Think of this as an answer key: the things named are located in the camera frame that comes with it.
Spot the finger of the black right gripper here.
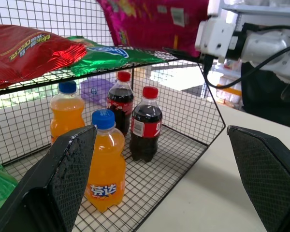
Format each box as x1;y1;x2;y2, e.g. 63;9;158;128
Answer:
162;47;205;65

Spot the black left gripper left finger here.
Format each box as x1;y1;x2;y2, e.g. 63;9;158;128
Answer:
0;124;98;232

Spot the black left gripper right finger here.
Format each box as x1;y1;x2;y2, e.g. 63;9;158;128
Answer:
227;125;290;232

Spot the magenta foil snack bag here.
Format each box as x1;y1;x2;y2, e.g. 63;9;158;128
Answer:
96;0;210;58

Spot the green plastic soda bottle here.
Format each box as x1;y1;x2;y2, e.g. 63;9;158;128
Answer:
0;139;19;219

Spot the orange soda bottle blue cap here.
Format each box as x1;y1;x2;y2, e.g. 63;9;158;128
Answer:
85;109;126;213
50;81;86;145

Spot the black bulky object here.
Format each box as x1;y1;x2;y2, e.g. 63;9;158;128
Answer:
241;61;290;130

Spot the green foil snack bag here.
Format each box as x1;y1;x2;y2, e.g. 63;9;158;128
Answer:
67;35;166;77

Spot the cola bottle red cap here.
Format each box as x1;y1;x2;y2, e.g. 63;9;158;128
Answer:
106;71;134;136
130;86;163;163

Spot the white shelf unit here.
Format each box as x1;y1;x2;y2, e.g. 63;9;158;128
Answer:
216;0;290;111

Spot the purple plastic container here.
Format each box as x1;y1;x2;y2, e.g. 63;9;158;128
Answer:
80;77;116;110

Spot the red foil snack bag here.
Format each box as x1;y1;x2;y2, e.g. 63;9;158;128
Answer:
0;24;87;91

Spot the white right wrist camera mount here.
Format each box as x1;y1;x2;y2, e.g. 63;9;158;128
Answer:
194;0;240;64

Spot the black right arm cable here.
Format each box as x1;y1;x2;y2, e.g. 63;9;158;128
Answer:
202;25;290;102

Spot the black wire two-tier rack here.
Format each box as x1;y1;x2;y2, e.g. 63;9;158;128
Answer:
0;0;227;232

